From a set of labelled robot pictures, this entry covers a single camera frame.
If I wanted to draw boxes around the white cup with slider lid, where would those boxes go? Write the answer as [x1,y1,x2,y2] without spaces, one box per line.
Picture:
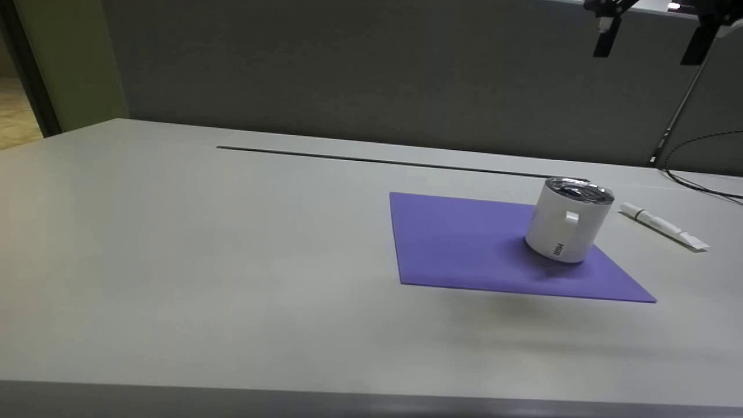
[522,177,617,268]

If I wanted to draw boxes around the black tripod stand pole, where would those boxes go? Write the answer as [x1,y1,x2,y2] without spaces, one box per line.
[645,60,711,167]

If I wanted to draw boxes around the white marker pen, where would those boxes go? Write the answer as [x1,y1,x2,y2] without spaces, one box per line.
[617,200,711,253]

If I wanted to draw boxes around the grey partition panel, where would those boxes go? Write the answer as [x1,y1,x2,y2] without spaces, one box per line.
[101,0,743,177]

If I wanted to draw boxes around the purple rectangular mat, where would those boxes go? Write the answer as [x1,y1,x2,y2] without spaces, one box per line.
[387,190,659,306]

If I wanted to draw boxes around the black cable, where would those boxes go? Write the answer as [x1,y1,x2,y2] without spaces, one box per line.
[659,128,743,205]

